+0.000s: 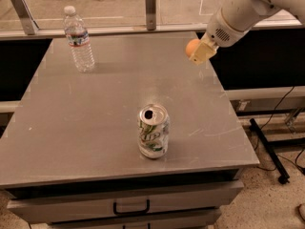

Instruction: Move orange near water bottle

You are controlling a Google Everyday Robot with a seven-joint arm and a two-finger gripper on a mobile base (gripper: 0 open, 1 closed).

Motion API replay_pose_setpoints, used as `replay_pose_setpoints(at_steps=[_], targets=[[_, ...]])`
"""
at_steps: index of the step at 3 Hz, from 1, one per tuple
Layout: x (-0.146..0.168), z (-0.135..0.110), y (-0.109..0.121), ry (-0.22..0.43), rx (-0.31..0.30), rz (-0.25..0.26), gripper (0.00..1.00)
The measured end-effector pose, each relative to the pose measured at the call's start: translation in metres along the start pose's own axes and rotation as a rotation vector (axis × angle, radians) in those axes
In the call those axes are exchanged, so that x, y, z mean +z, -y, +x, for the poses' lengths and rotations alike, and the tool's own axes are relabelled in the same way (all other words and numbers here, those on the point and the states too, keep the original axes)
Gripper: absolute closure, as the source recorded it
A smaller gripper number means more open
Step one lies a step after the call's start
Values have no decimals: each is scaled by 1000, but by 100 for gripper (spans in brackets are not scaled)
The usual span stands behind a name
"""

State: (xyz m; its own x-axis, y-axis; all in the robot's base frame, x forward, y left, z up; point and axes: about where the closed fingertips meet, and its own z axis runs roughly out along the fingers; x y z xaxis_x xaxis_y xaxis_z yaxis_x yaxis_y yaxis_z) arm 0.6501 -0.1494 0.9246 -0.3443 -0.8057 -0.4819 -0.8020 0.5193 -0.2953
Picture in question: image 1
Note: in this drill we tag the black stand leg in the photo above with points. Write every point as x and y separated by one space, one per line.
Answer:
284 176

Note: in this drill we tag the orange fruit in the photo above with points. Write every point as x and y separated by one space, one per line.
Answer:
191 47

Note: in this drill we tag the black drawer handle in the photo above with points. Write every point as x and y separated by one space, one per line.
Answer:
131 209

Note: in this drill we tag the metal railing bracket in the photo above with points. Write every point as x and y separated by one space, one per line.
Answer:
28 24
150 6

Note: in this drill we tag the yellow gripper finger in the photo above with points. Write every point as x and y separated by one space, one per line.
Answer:
205 50

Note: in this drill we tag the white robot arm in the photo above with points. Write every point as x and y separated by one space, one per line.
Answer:
262 9

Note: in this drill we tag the clear plastic water bottle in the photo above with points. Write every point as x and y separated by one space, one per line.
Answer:
79 40

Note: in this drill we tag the green white soda can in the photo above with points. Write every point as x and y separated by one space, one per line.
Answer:
153 123

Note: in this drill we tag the grey upper drawer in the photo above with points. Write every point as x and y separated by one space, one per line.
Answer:
99 205

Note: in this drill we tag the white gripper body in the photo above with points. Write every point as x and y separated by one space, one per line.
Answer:
221 31

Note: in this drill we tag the grey drawer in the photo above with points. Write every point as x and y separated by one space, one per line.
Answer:
99 205
173 220

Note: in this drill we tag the grey lower drawer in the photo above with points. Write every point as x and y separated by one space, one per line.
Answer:
173 220

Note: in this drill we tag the middle metal railing bracket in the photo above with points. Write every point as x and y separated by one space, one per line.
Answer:
150 6

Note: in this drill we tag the left metal railing bracket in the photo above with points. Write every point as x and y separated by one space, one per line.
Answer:
28 24

